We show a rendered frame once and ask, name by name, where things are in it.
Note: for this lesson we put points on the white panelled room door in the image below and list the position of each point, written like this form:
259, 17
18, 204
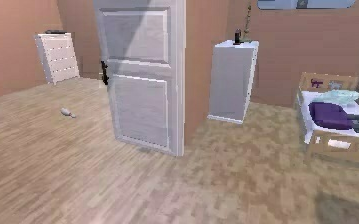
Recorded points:
143, 76

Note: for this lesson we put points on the white tall cabinet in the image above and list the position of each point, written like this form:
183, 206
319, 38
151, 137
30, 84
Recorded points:
232, 81

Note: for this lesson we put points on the black bottle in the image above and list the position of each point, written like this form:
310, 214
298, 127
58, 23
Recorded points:
237, 36

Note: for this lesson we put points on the thin green house plant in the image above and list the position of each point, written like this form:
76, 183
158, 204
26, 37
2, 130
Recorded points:
247, 23

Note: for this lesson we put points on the small grey floor object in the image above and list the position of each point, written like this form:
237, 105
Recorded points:
67, 112

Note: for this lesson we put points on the white chest of drawers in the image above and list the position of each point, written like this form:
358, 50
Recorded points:
57, 57

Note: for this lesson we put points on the black flat object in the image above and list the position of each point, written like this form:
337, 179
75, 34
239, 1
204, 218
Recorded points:
55, 32

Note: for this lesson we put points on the purple blanket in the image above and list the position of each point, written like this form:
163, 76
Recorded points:
330, 115

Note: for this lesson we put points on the wooden bed with white mattress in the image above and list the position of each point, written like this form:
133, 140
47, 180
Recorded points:
330, 140

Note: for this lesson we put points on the pale blue pillow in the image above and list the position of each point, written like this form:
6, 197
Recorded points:
340, 96

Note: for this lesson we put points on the window with grey frame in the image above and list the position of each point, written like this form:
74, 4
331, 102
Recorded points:
303, 3

